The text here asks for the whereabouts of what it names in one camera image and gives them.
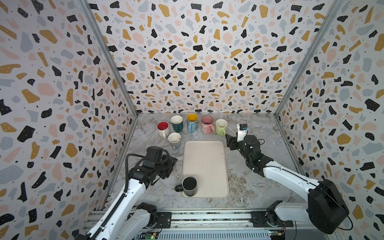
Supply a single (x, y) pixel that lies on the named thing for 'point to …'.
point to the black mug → (189, 186)
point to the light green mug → (221, 125)
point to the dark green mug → (177, 123)
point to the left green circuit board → (148, 235)
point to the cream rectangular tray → (205, 160)
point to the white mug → (163, 128)
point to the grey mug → (174, 139)
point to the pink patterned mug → (207, 126)
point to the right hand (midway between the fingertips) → (229, 131)
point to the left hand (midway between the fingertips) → (177, 160)
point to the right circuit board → (277, 234)
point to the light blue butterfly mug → (192, 123)
